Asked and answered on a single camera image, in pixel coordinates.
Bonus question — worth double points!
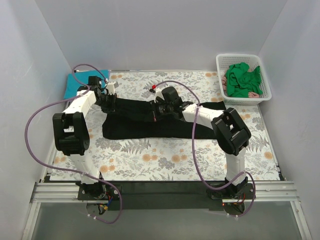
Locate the aluminium frame rail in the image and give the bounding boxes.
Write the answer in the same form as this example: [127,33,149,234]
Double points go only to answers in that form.
[30,181,300,203]

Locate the green t shirt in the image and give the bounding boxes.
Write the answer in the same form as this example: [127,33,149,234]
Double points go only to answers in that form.
[225,62,263,98]

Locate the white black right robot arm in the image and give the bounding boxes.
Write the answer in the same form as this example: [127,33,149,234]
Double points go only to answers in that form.
[149,85,252,199]

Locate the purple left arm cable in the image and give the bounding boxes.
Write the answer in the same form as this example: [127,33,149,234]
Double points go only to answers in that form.
[24,63,124,225]

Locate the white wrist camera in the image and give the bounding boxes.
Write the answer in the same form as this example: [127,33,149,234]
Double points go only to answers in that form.
[105,81,119,95]
[149,84,164,103]

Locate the white plastic laundry basket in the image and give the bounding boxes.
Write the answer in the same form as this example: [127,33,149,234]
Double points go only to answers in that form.
[216,53,272,106]

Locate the black t shirt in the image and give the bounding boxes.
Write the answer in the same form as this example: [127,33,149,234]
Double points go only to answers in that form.
[101,96,226,141]

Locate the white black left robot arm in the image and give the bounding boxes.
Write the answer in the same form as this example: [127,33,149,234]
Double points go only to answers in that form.
[52,76,119,200]

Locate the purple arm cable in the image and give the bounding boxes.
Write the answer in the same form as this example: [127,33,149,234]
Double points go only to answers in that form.
[152,80,257,218]
[24,63,124,225]

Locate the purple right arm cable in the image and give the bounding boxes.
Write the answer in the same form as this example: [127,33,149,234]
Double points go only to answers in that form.
[152,80,257,218]

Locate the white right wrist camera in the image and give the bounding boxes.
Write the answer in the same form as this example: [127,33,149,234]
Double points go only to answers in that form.
[149,84,164,103]

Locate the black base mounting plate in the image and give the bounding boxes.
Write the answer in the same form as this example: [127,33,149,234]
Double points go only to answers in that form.
[76,181,254,214]

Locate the floral patterned table mat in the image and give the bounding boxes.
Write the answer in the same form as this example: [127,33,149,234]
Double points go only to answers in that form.
[49,70,281,181]

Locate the folded teal t shirt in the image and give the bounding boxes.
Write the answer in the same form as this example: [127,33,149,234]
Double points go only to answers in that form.
[63,70,103,99]

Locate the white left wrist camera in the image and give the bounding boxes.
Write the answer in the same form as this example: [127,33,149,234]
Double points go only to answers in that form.
[105,81,119,95]

